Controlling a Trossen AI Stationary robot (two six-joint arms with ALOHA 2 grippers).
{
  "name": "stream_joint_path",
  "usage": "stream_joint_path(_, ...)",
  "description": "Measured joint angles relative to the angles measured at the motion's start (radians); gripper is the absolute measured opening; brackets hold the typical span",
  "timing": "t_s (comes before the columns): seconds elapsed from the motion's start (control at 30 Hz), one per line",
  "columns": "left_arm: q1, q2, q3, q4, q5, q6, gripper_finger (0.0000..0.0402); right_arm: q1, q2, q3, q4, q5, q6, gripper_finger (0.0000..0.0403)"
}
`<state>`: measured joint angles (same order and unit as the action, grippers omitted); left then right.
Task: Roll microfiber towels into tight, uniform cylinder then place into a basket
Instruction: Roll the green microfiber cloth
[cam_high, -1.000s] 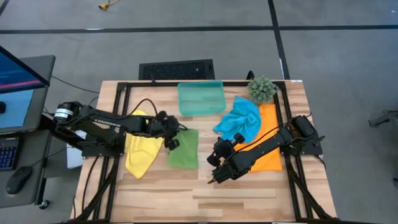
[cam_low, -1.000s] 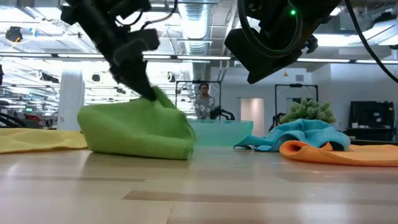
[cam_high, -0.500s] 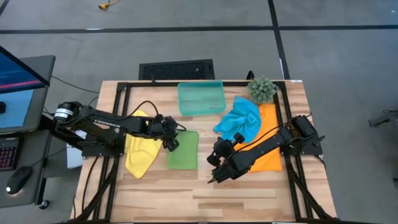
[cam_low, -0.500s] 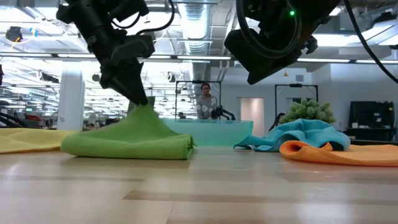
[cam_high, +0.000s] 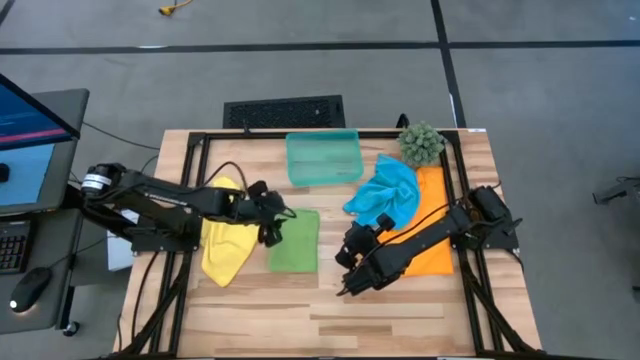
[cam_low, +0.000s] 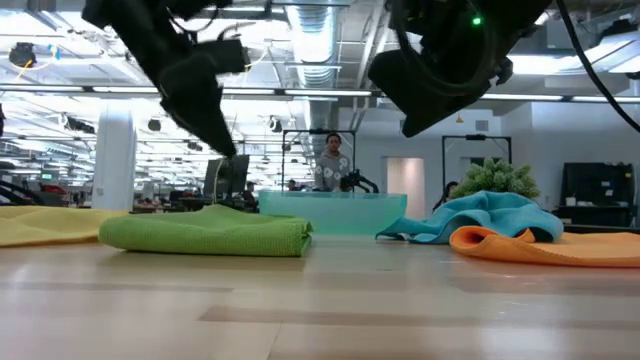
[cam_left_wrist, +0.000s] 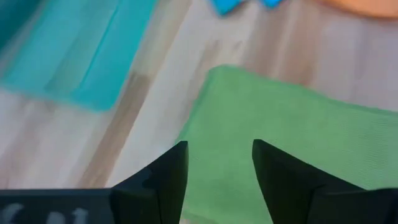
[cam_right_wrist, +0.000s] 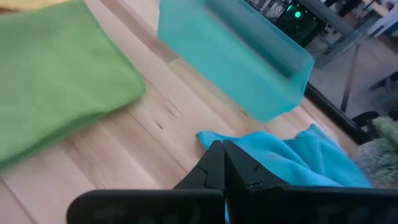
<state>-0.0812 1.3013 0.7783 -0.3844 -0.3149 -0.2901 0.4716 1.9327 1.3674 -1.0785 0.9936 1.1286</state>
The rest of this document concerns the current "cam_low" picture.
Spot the teal translucent plastic basket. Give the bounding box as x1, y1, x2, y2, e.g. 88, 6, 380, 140
258, 189, 409, 236

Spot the black ceiling-mounted device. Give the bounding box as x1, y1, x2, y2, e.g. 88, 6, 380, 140
8, 42, 36, 69

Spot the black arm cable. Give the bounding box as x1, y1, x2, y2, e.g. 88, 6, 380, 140
555, 0, 640, 134
167, 4, 224, 44

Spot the long ceiling light strip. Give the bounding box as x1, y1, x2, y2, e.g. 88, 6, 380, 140
482, 93, 564, 102
570, 95, 640, 104
282, 88, 374, 98

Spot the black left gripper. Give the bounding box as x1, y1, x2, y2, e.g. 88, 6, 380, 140
124, 9, 239, 159

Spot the black background stand frame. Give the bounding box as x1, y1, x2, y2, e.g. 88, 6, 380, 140
441, 133, 513, 201
282, 128, 357, 194

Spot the black cabinet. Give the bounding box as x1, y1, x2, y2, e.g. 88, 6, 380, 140
553, 162, 637, 229

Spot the green microfiber towel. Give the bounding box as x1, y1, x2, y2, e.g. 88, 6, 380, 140
98, 203, 315, 259

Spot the person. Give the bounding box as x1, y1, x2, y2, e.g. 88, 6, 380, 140
242, 180, 259, 209
433, 180, 459, 211
313, 132, 353, 193

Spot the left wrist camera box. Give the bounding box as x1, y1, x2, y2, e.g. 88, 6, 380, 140
194, 38, 251, 76

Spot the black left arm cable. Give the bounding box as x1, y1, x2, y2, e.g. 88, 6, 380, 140
167, 4, 224, 44

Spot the orange microfiber towel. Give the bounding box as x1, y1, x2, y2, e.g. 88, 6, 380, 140
448, 225, 640, 269

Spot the small green artificial plant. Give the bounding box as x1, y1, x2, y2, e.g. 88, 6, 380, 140
449, 157, 541, 201

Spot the silver ventilation duct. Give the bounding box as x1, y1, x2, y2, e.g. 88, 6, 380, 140
285, 0, 342, 91

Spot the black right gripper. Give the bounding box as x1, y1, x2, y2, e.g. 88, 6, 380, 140
367, 0, 554, 139

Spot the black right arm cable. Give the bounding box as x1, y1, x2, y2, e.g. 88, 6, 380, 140
555, 0, 640, 134

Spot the white building pillar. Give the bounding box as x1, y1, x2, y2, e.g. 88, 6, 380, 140
91, 99, 137, 211

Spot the black background monitor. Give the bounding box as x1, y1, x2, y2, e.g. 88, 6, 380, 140
203, 154, 250, 201

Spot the blue microfiber towel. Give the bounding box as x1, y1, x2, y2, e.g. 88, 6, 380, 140
375, 190, 565, 245

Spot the yellow microfiber towel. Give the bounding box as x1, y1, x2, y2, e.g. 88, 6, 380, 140
0, 205, 129, 249

